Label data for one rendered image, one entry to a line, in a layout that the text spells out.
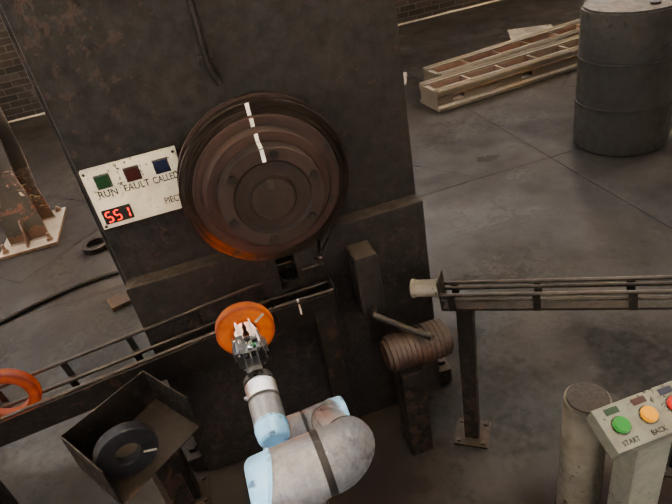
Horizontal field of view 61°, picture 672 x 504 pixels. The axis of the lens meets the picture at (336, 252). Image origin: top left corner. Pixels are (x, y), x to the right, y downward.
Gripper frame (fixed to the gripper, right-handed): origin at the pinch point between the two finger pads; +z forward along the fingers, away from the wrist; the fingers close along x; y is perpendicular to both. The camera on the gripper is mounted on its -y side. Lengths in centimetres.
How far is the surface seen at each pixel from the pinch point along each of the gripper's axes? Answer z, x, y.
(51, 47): 52, 24, 59
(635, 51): 145, -251, -59
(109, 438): -16.6, 38.3, -5.4
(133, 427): -15.0, 32.8, -6.7
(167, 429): -9.6, 28.4, -22.1
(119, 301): 135, 68, -121
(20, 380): 19, 66, -17
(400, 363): -6, -42, -36
